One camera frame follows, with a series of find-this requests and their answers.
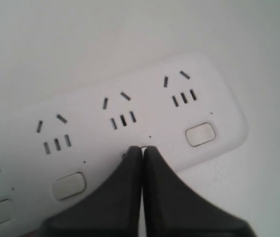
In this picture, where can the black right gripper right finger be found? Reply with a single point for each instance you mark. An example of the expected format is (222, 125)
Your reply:
(172, 209)

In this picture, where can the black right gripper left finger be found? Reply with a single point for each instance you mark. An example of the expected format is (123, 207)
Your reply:
(112, 210)

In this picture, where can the white five-socket power strip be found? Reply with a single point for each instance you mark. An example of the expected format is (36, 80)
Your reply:
(56, 153)

